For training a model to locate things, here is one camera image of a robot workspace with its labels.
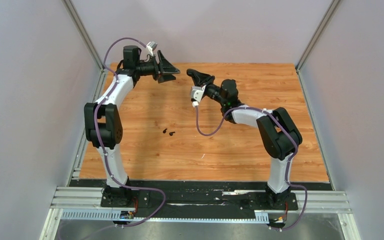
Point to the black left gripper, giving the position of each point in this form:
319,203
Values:
167,68

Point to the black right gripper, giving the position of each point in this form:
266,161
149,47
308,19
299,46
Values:
201,80

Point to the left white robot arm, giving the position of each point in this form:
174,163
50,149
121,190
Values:
103,126

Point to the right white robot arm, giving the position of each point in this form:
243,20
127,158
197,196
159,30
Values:
280,136

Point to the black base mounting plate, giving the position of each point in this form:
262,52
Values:
212,199

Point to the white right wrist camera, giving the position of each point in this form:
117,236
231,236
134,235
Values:
196,94

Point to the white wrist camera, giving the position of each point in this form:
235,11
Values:
151,46
196,94

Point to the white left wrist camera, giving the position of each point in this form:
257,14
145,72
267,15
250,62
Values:
151,46

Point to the aluminium frame rail left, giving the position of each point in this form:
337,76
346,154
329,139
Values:
73,13

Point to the aluminium frame rail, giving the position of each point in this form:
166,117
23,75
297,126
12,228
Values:
73,13
328,15

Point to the aluminium frame rail right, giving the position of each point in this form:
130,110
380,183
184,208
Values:
328,15

